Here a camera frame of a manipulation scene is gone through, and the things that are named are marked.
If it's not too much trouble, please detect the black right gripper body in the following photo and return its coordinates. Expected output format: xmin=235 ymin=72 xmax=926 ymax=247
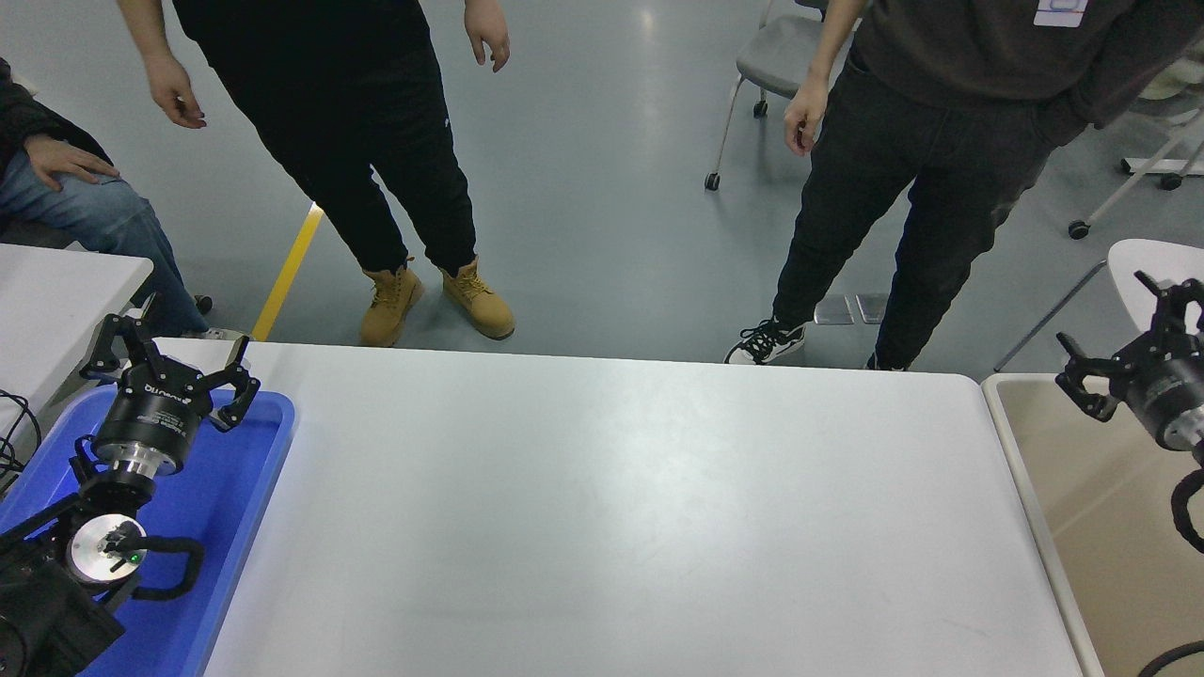
xmin=1116 ymin=334 xmax=1204 ymax=443

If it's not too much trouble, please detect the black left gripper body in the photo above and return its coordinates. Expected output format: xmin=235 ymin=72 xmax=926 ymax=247
xmin=92 ymin=362 xmax=210 ymax=464

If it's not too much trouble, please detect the seated person's hand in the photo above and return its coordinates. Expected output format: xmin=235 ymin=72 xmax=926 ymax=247
xmin=23 ymin=133 xmax=122 ymax=193

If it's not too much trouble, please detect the person's right hand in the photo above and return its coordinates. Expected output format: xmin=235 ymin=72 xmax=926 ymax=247
xmin=143 ymin=49 xmax=208 ymax=131
xmin=783 ymin=73 xmax=832 ymax=157

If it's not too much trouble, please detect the person's left hand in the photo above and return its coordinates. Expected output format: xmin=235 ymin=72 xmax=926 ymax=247
xmin=463 ymin=0 xmax=512 ymax=74

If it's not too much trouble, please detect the white round table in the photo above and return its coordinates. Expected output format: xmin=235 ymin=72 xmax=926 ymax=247
xmin=993 ymin=239 xmax=1204 ymax=377

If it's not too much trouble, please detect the white rectangular side table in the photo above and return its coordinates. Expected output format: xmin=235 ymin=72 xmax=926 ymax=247
xmin=0 ymin=243 xmax=154 ymax=443

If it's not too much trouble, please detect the blue plastic tray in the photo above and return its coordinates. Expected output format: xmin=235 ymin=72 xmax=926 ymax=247
xmin=0 ymin=386 xmax=297 ymax=677

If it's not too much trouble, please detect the seated person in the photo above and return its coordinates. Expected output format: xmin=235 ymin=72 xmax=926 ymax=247
xmin=0 ymin=56 xmax=250 ymax=341

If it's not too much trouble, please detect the large pale plastic bin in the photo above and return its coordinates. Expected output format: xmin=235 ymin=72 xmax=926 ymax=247
xmin=981 ymin=372 xmax=1204 ymax=677

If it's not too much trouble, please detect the cream jacket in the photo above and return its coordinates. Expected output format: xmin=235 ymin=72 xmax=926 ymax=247
xmin=1140 ymin=58 xmax=1204 ymax=102

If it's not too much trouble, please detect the thin black cable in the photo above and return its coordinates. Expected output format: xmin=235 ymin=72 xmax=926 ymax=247
xmin=0 ymin=390 xmax=43 ymax=495

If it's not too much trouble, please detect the white frame rolling chair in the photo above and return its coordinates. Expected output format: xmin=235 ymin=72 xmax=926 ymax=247
xmin=1068 ymin=56 xmax=1204 ymax=241

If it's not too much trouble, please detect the grey seat white frame chair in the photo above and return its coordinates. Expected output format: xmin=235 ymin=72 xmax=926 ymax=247
xmin=705 ymin=0 xmax=833 ymax=192

